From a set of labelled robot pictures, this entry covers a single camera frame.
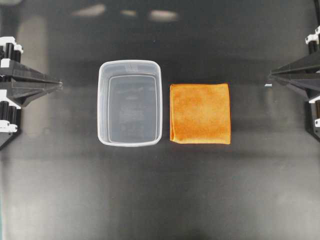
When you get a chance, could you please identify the clear plastic container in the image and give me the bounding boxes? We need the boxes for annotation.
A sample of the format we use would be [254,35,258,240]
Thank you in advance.
[97,59,163,147]

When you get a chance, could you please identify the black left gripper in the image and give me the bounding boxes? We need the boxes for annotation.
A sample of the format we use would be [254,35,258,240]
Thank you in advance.
[0,36,63,149]

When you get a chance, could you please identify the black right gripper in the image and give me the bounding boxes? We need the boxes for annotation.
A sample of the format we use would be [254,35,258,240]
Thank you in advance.
[268,25,320,140]

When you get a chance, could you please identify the folded orange towel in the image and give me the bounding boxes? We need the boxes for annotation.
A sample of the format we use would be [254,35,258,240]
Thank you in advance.
[169,83,232,145]

